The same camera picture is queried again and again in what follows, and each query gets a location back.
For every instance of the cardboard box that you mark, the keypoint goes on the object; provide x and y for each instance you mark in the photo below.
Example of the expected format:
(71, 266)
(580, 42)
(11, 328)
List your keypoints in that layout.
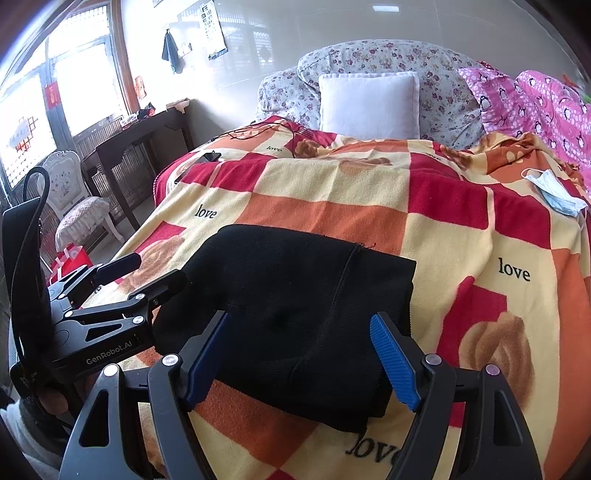
(179, 106)

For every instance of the red bag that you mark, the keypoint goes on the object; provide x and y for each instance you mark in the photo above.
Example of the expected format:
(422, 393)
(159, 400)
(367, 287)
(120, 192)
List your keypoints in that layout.
(69, 261)

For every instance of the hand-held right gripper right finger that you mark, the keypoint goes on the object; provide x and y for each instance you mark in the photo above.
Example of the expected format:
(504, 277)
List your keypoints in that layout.
(396, 364)

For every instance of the person's left hand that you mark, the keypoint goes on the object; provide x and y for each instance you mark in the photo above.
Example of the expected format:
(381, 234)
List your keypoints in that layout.
(53, 400)

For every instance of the small floral pillow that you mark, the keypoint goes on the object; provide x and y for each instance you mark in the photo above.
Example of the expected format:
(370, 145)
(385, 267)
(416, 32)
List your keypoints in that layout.
(281, 97)

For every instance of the dark wooden desk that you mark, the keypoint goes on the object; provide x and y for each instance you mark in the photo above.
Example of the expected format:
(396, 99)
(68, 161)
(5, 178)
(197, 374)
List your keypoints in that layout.
(134, 134)

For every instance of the dark flat device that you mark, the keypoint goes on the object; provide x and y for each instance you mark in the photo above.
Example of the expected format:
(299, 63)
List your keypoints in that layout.
(178, 177)

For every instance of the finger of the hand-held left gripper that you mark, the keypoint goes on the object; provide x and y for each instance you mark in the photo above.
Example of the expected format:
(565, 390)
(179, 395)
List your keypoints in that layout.
(117, 267)
(161, 286)

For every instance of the wooden framed window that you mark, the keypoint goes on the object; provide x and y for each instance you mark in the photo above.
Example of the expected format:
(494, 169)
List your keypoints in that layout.
(83, 83)

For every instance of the black phone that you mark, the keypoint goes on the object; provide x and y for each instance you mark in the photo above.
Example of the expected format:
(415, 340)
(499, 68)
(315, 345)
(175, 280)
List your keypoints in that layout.
(210, 158)

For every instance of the blue face mask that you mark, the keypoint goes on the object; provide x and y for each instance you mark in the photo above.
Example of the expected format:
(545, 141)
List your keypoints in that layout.
(556, 191)

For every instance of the checkered orange red blanket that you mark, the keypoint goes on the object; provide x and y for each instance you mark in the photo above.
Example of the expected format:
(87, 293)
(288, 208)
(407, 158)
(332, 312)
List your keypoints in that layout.
(346, 217)

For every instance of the white pillow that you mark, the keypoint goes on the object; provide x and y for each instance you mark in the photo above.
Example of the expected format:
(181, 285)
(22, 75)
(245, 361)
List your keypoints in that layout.
(369, 106)

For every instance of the white ornate chair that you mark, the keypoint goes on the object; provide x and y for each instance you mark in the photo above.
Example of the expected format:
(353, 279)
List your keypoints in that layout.
(74, 203)

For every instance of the pink penguin blanket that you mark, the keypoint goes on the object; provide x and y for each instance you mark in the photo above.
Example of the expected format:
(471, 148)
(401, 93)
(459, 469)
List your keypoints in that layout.
(549, 110)

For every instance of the person's left forearm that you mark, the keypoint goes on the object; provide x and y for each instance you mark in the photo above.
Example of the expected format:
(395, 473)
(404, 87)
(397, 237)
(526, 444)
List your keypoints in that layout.
(32, 434)

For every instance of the hanging dark cloth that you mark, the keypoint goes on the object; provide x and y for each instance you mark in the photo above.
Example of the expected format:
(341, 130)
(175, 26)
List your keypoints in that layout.
(171, 50)

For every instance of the black pants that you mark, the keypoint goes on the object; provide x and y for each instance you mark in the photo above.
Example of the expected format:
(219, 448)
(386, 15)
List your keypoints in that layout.
(286, 314)

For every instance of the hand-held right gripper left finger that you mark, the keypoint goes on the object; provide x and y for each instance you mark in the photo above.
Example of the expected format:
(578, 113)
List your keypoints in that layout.
(207, 360)

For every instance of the wall poster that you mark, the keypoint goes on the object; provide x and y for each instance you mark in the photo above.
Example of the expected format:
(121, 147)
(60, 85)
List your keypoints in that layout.
(214, 27)

